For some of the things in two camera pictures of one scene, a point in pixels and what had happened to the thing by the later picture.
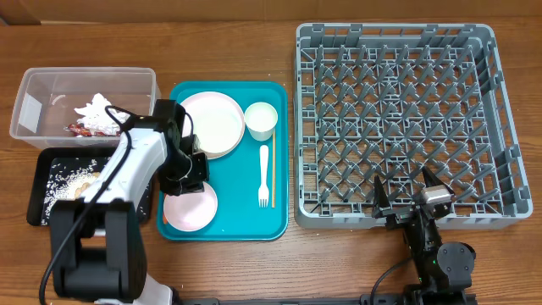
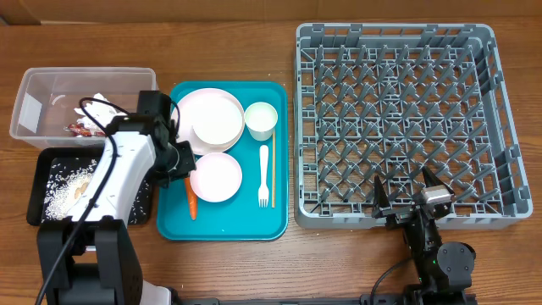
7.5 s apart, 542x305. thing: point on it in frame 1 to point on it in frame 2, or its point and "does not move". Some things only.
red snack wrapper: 80,130 does not move
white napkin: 97,119 does not move
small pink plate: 191,212 to 216,177
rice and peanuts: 72,180 does not move
